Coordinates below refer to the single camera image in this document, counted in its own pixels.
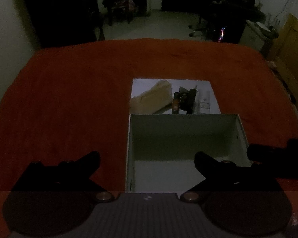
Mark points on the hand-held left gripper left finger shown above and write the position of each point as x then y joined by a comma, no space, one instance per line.
95,161

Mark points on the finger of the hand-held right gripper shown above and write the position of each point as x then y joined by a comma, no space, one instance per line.
263,153

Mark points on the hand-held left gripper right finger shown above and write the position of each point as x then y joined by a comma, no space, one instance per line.
199,161

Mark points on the white cardboard box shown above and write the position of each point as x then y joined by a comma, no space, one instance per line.
163,173

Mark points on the white tube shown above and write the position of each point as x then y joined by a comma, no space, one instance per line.
204,101

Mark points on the beige wedge block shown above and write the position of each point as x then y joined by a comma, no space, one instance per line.
151,99

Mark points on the white box lid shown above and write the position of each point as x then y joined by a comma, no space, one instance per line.
144,86

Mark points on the orange cloth covered desktop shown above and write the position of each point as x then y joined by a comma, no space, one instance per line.
64,104

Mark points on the yellow wooden panel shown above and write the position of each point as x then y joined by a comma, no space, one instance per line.
291,49

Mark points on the white low cabinet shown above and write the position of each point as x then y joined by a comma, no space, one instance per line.
255,36

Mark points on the computer tower with coloured lights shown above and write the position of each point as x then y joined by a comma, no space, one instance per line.
229,33

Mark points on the black office chair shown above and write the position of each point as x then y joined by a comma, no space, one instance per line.
213,10

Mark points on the dark cabinet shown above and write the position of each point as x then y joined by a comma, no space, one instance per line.
57,10

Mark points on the white fireplace surround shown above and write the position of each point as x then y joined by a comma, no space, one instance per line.
141,0

